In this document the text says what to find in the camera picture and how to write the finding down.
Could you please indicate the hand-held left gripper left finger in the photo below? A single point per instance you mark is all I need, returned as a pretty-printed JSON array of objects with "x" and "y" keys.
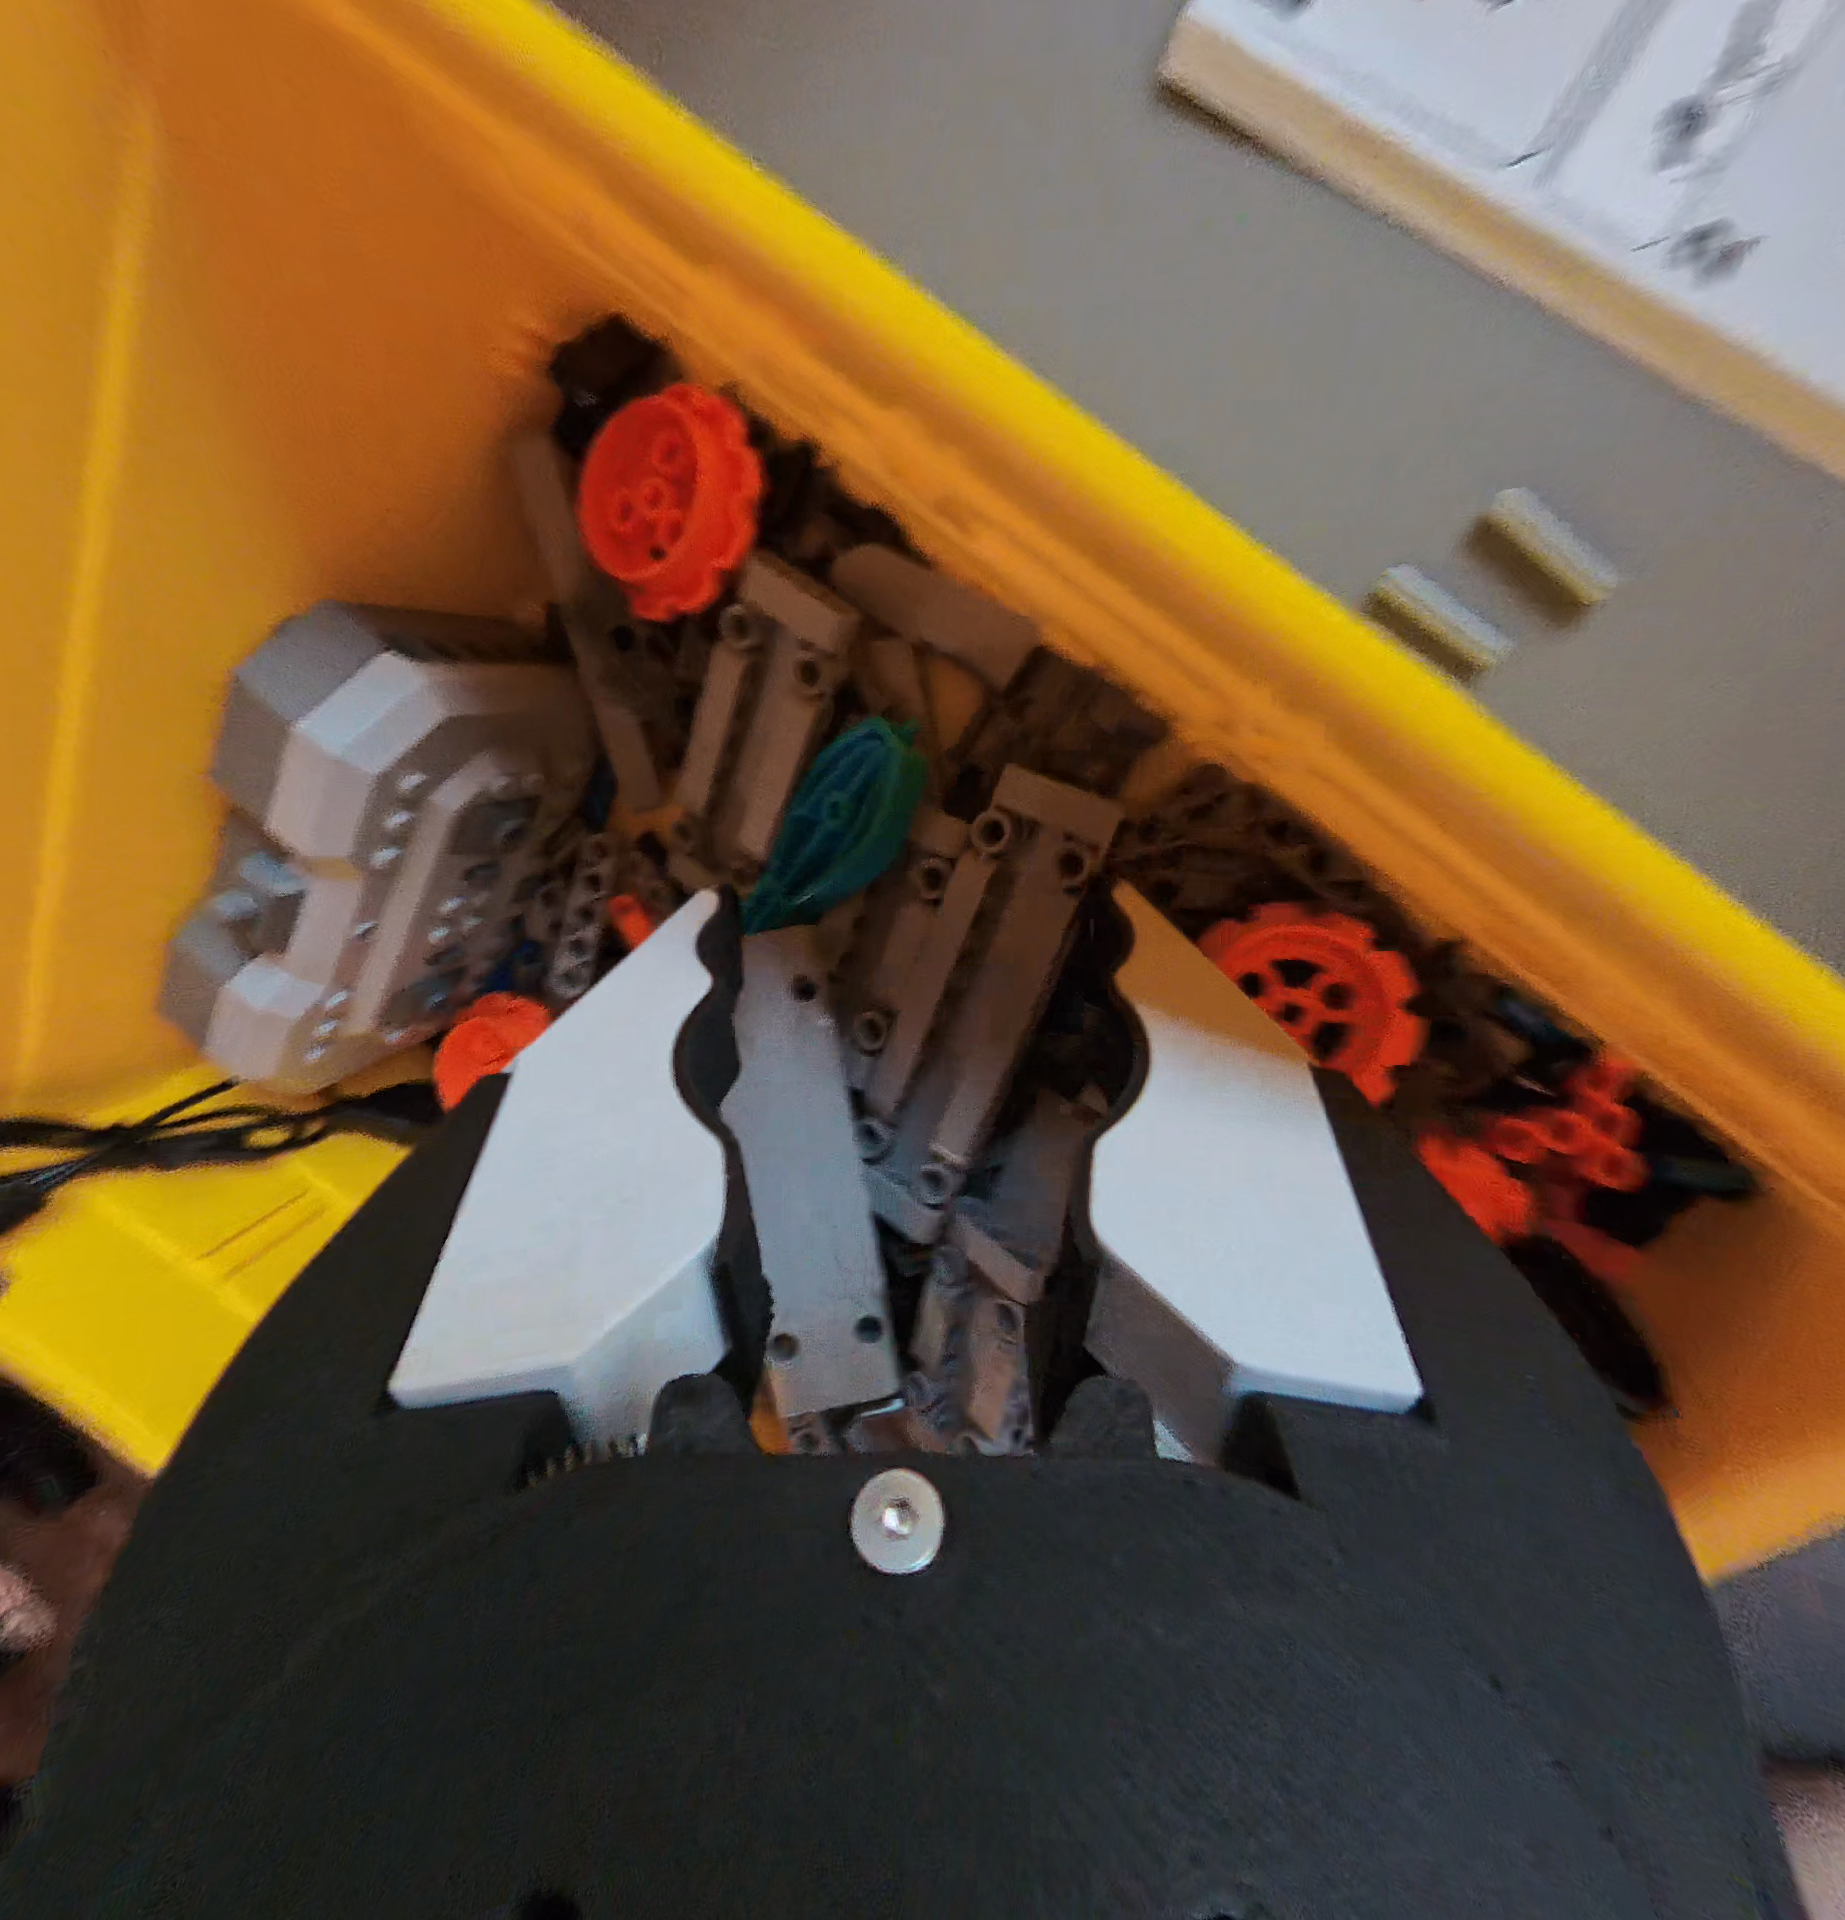
[{"x": 562, "y": 1201}]

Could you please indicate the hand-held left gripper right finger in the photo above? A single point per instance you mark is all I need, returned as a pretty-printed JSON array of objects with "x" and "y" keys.
[{"x": 1237, "y": 1201}]

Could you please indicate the grey rectangular panel piece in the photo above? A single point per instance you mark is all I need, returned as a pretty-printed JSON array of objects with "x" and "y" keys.
[
  {"x": 811, "y": 1201},
  {"x": 998, "y": 962},
  {"x": 765, "y": 722}
]

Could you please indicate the building pieces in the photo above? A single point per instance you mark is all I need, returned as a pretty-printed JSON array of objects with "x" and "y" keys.
[{"x": 1012, "y": 722}]

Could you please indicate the yellow storage bin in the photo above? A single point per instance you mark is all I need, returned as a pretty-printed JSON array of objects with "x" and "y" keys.
[{"x": 338, "y": 376}]

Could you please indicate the grey desk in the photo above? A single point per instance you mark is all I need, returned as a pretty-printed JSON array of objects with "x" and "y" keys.
[{"x": 1237, "y": 302}]

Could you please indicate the grey white controller block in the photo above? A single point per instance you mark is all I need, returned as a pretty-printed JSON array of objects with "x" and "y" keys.
[{"x": 368, "y": 781}]

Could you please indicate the blue leaf-shaped plastic piece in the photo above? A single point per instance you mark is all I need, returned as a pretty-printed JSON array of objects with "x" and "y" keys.
[{"x": 847, "y": 826}]

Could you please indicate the open instruction booklet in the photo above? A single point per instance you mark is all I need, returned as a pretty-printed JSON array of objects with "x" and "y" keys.
[{"x": 1613, "y": 151}]

